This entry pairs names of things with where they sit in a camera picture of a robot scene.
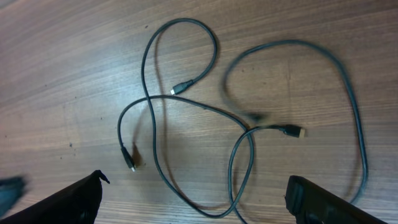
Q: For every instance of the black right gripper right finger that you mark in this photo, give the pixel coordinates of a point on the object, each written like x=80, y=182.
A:
x=311, y=204

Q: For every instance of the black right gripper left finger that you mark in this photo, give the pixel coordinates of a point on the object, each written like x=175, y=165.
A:
x=76, y=204

